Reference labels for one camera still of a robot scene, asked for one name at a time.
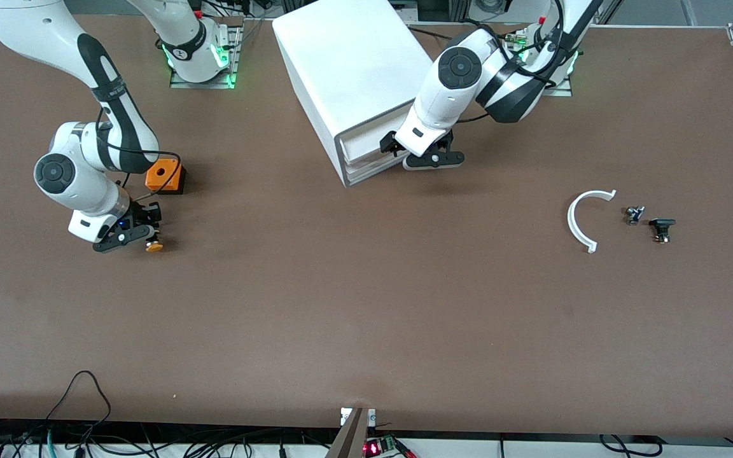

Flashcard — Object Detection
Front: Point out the tall white plastic drawer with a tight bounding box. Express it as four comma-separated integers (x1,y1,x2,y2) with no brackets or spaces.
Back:
339,113,408,165

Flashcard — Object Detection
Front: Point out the white plastic drawer cabinet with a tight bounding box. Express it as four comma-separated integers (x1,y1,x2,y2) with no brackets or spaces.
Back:
271,0,434,187

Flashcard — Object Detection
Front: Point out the white semicircular pipe clamp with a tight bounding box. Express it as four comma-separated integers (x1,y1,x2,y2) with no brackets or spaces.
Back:
567,189,617,254

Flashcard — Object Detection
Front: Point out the circuit board with red display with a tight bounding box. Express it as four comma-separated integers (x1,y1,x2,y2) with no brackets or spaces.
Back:
364,434,418,458

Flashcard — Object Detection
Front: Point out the orange button enclosure box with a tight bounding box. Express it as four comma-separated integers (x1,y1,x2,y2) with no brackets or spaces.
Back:
145,159,187,195

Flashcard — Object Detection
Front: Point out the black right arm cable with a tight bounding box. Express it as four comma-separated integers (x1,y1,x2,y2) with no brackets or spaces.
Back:
96,105,183,205

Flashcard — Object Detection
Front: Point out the black cable behind cabinet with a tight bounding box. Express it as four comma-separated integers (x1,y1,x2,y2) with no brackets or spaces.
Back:
408,24,469,39

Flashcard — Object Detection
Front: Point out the black looped cable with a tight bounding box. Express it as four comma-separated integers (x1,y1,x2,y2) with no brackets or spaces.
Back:
45,370,113,426

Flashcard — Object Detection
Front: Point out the black switch component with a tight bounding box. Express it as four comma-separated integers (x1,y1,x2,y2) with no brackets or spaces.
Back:
648,218,677,245

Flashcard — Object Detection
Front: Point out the aluminium profile post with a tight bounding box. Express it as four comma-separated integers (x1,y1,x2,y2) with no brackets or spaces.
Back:
325,407,378,458

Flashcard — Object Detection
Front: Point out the black curled cable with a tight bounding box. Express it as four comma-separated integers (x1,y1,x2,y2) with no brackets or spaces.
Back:
599,434,663,457

